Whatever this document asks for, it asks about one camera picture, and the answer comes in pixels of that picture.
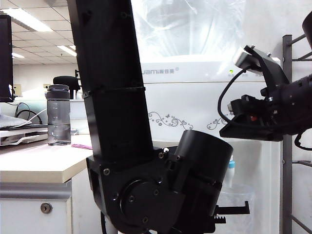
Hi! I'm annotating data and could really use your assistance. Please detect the black desk cable loop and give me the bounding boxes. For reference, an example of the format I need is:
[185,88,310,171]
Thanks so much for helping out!
[15,102,34,120]

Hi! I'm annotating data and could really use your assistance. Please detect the white desk drawer cabinet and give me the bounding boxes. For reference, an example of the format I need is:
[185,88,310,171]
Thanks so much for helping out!
[0,181,103,234]

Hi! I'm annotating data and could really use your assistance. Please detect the white laptop stand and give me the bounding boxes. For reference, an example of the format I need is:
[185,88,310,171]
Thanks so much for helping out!
[0,128,48,147]

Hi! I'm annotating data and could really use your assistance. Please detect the grey metal rack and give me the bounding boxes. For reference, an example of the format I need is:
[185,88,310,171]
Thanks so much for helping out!
[281,29,312,234]

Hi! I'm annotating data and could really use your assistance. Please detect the black right camera cable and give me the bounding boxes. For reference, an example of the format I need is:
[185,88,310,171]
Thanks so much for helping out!
[217,68,248,122]

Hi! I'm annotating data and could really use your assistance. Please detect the pink printed card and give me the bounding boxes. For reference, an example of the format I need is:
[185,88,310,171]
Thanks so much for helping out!
[71,143,93,150]

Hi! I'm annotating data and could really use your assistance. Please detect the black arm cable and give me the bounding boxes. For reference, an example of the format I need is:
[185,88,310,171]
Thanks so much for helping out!
[293,129,312,149]
[100,211,108,234]

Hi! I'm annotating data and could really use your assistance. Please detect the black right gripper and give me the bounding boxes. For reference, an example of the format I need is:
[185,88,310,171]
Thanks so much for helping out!
[219,96,283,141]

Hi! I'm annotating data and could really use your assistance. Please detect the blue cold water tap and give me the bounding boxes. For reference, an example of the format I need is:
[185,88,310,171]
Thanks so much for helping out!
[224,159,236,188]

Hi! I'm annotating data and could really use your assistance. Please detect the plastic-wrapped water jug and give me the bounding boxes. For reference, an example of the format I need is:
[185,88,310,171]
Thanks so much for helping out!
[130,0,247,59]

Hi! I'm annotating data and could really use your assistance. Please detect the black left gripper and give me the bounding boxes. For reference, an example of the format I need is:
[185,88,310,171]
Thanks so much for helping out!
[207,201,251,232]

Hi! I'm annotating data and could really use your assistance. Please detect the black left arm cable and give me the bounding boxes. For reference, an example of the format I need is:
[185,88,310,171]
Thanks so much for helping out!
[100,211,108,234]

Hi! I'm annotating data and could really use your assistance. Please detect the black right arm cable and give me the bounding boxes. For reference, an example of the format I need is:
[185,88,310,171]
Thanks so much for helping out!
[293,129,312,149]

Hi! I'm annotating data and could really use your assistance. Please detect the black computer monitor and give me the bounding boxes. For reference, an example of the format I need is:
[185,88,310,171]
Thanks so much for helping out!
[0,14,14,103]

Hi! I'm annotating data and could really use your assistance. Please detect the round cabinet lock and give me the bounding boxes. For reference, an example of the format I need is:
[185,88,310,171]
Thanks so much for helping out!
[40,202,53,215]

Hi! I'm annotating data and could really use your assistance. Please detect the white water dispenser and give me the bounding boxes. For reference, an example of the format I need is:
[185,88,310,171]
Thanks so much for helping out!
[140,55,282,234]

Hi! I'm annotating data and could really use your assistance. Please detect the grey transparent water bottle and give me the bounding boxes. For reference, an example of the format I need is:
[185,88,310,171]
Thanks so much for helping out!
[45,84,72,146]

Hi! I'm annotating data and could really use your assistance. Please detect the black flat laptop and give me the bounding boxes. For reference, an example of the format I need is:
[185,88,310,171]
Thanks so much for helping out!
[0,123,48,130]

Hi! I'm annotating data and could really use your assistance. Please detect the grey felt laptop sleeve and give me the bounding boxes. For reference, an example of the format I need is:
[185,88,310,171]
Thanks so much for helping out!
[0,114,32,129]

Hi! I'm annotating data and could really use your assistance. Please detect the white charging cable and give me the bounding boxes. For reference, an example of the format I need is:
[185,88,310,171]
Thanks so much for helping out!
[23,108,48,125]

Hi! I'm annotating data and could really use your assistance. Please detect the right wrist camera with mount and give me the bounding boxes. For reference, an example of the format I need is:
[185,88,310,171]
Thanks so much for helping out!
[233,44,291,92]

